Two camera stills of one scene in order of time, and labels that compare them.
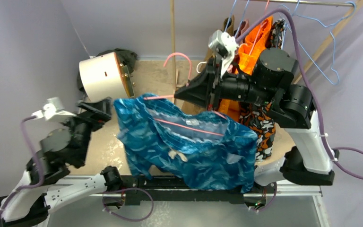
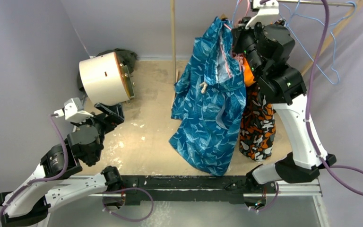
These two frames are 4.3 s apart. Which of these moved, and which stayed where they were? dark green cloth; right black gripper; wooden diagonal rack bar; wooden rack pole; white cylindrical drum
Moved: right black gripper
Stayed: dark green cloth; white cylindrical drum; wooden rack pole; wooden diagonal rack bar
